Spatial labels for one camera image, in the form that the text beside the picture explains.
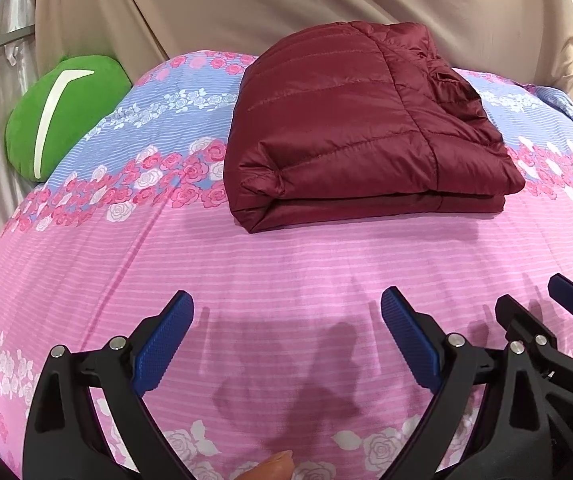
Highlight maroon puffer jacket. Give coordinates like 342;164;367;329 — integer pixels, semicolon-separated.
224;22;525;233

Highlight person's left hand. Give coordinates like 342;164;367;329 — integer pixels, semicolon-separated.
238;450;295;480

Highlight pink floral bed sheet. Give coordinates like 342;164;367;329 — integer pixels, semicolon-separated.
0;51;573;479

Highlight green plush pillow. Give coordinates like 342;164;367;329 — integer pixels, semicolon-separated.
4;55;131;183

